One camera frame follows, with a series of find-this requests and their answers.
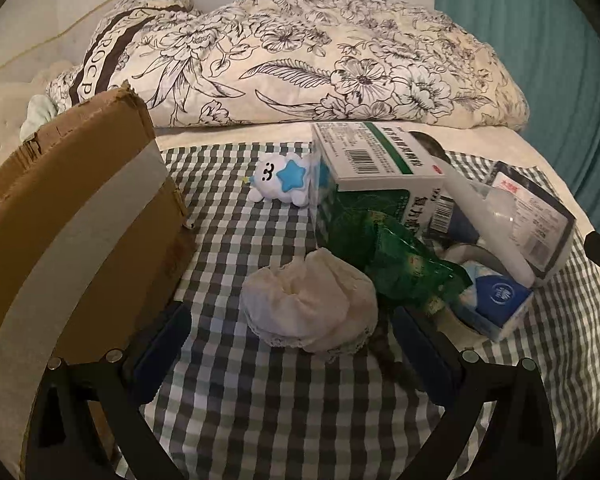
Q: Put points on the blue tissue pack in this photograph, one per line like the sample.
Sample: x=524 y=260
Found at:
x=493 y=303

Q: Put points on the brown cardboard box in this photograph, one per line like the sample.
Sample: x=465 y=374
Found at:
x=93 y=242

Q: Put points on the teal curtain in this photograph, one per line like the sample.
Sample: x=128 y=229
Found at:
x=553 y=53

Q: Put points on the white bear toy blue star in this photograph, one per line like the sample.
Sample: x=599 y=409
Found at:
x=280 y=177

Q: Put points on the white bed sheet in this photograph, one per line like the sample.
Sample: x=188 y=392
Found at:
x=495 y=143

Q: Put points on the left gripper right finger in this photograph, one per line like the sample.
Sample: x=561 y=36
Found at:
x=519 y=442

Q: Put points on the clear cotton swab jar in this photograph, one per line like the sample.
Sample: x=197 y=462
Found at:
x=540 y=226

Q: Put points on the green white medicine box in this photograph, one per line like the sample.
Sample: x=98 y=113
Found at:
x=358 y=167

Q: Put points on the white sock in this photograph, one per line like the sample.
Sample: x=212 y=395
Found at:
x=319 y=304

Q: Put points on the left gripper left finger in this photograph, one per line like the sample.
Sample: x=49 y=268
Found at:
x=63 y=442

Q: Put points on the floral quilt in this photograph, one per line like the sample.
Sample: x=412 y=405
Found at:
x=263 y=61

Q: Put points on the mint green towel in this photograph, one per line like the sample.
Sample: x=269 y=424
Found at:
x=41 y=110

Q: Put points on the green snack bag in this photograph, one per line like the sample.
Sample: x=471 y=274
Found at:
x=402 y=268

